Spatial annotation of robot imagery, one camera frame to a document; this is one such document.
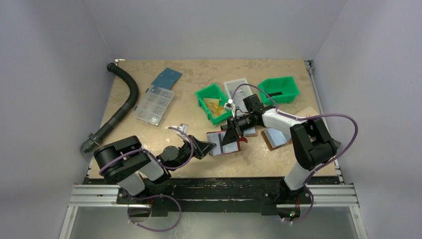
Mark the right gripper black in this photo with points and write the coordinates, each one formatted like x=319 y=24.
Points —
x=234 y=124

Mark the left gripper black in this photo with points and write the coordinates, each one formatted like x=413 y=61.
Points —
x=204 y=147

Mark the green bin with yellow items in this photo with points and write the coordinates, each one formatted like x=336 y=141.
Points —
x=211 y=99

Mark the white plastic bin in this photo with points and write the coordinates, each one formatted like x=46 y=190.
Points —
x=241 y=93

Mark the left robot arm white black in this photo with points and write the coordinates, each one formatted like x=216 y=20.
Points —
x=120 y=162

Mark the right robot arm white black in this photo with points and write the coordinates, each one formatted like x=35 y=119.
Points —
x=312 y=143

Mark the brown open card holder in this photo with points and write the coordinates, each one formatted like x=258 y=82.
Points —
x=275 y=139

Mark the clear compartment screw box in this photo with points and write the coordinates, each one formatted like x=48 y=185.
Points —
x=153 y=105

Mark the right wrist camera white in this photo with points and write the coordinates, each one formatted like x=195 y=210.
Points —
x=230 y=106

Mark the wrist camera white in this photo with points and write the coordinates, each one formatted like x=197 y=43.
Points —
x=230 y=106
x=182 y=132

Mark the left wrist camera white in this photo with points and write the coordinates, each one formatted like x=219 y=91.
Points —
x=182 y=132

